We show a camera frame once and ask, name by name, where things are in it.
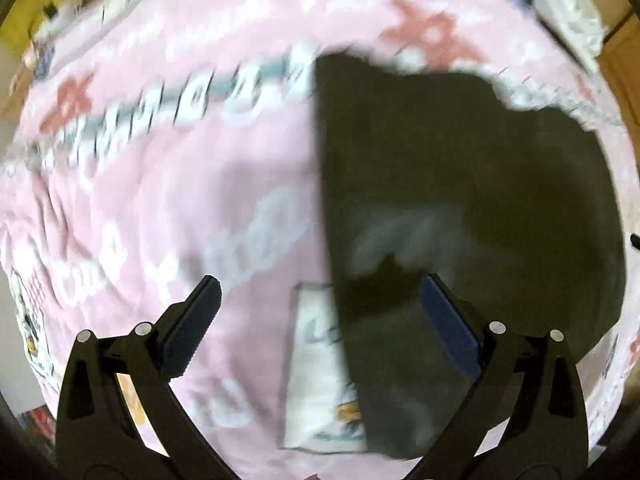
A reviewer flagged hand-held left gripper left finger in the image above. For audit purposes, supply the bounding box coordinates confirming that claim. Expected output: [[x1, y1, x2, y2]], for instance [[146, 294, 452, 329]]
[[56, 275, 241, 480]]

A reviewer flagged white device with cables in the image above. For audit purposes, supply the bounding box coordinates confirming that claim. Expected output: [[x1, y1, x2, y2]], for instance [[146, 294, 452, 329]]
[[27, 0, 83, 43]]

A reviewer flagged red white plastic bag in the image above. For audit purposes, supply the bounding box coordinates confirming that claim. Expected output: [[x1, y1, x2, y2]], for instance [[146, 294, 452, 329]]
[[19, 406, 57, 443]]

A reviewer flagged pink printed blanket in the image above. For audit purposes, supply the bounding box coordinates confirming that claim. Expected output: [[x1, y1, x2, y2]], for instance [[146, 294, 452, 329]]
[[0, 0, 640, 477]]

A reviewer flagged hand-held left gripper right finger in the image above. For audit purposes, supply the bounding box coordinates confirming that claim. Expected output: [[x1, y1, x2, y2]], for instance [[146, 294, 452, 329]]
[[405, 274, 591, 480]]

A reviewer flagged white garment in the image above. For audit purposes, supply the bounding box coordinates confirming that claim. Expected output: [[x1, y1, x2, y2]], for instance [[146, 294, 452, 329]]
[[530, 0, 609, 57]]

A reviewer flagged dark brown leather jacket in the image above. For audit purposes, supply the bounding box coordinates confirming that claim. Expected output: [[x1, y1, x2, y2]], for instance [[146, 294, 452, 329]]
[[312, 52, 629, 462]]

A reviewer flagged wooden wardrobe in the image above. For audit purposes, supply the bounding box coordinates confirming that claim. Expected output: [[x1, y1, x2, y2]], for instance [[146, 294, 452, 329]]
[[565, 0, 640, 116]]

